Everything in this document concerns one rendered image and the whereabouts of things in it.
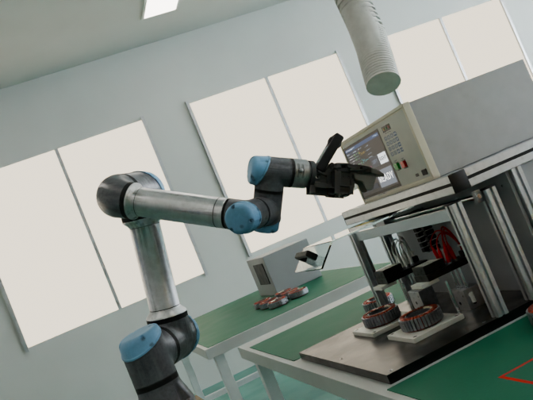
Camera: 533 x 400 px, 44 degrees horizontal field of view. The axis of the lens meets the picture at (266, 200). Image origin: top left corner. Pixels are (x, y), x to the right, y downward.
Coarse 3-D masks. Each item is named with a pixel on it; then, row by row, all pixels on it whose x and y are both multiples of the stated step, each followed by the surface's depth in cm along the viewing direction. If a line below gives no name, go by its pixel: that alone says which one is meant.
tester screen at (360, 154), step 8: (376, 136) 180; (360, 144) 191; (368, 144) 186; (376, 144) 182; (352, 152) 198; (360, 152) 193; (368, 152) 188; (376, 152) 184; (352, 160) 200; (360, 160) 195; (368, 160) 190; (376, 168) 187; (392, 184) 182; (368, 192) 198
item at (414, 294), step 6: (426, 288) 191; (432, 288) 191; (414, 294) 193; (420, 294) 190; (426, 294) 190; (432, 294) 191; (414, 300) 194; (420, 300) 190; (426, 300) 190; (432, 300) 191; (438, 300) 191; (414, 306) 196
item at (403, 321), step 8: (432, 304) 168; (408, 312) 170; (416, 312) 170; (424, 312) 169; (432, 312) 162; (440, 312) 164; (400, 320) 167; (408, 320) 163; (416, 320) 162; (424, 320) 161; (432, 320) 161; (440, 320) 164; (408, 328) 163; (416, 328) 162
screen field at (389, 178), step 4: (384, 168) 183; (388, 168) 181; (392, 168) 179; (384, 172) 184; (388, 172) 182; (392, 172) 180; (384, 176) 185; (388, 176) 183; (392, 176) 180; (380, 180) 188; (384, 180) 186; (388, 180) 183; (392, 180) 181; (396, 180) 179; (380, 184) 189; (384, 184) 186; (388, 184) 184
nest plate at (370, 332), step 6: (402, 312) 192; (390, 324) 183; (396, 324) 183; (354, 330) 195; (360, 330) 191; (366, 330) 188; (372, 330) 185; (378, 330) 182; (384, 330) 182; (366, 336) 185; (372, 336) 181
